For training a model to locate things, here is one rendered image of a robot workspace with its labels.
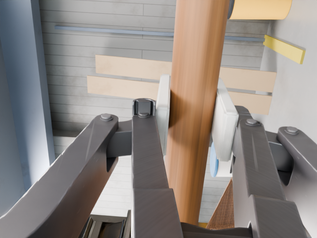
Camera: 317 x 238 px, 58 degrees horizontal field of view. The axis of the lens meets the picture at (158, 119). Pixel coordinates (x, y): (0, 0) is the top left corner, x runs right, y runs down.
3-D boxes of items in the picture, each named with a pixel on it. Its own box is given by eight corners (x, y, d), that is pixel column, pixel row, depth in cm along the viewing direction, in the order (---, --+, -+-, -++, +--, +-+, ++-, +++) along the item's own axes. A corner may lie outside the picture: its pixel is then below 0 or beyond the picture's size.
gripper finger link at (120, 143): (151, 162, 14) (92, 157, 14) (157, 121, 19) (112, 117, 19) (153, 135, 14) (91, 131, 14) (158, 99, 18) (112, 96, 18)
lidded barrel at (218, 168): (257, 136, 372) (213, 133, 373) (266, 159, 332) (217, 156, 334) (249, 163, 396) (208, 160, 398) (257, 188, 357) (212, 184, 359)
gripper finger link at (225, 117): (224, 112, 15) (239, 114, 15) (212, 76, 21) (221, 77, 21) (216, 162, 16) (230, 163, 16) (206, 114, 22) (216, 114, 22)
